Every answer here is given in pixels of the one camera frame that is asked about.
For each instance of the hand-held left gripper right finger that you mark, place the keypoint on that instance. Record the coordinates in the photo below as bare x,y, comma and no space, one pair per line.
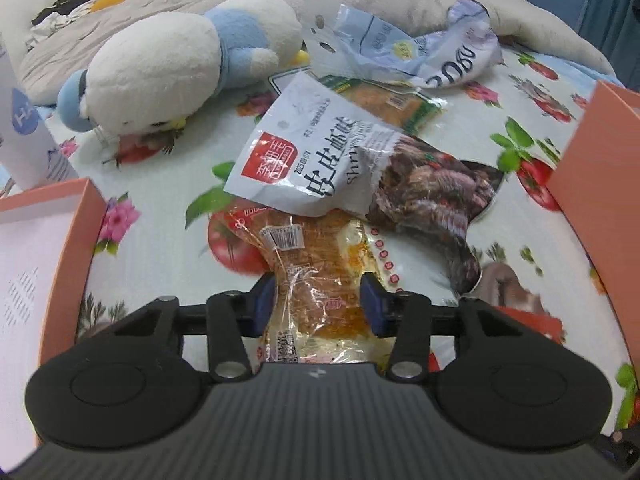
372,305

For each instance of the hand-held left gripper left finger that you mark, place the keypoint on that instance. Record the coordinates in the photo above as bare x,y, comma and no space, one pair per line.
262,305

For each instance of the clear orange snack packet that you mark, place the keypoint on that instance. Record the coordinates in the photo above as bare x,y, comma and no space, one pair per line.
320,260

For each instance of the orange cardboard box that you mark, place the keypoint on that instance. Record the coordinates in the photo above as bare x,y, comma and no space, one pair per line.
600,185

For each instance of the printed bedsheet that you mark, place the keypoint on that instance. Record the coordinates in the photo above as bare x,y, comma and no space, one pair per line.
165,180

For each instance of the white shrimp snack packet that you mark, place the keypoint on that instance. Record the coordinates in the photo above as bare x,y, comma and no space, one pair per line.
310,150

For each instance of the green-edged snack packet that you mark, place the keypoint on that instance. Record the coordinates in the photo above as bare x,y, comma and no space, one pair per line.
400,105

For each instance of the orange cardboard box lid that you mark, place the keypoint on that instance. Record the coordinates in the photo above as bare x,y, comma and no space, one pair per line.
30,270

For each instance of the blue and white plastic bag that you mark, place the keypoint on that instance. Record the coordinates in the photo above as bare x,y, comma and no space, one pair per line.
450,55

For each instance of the white and blue plush toy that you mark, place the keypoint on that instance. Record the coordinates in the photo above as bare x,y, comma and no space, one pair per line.
165,60

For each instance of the clear plastic bag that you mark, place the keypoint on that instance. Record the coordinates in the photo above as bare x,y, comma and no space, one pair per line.
320,35

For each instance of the white blue carton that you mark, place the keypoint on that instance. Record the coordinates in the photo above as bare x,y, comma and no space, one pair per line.
20,125

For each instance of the pile of crumpled clothes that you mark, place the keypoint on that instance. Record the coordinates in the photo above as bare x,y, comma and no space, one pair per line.
60,15

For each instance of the blue curtain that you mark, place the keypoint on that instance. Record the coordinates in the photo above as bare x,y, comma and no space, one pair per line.
615,10

